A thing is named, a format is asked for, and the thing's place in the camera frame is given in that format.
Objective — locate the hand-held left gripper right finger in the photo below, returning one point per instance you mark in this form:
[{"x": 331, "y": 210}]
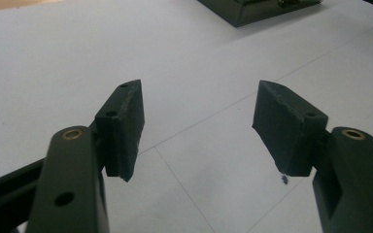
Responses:
[{"x": 286, "y": 129}]

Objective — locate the smoked acrylic drawer organizer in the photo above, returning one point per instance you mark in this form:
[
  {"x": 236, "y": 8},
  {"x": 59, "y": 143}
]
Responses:
[{"x": 255, "y": 11}]

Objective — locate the small dark scrap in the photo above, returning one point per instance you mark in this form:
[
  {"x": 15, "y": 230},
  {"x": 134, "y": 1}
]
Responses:
[{"x": 285, "y": 179}]

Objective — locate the white table mat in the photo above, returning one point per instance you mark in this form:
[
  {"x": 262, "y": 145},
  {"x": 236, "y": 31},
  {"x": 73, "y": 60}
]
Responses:
[{"x": 191, "y": 64}]

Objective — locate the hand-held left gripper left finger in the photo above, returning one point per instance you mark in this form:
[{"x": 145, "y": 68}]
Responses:
[{"x": 121, "y": 129}]

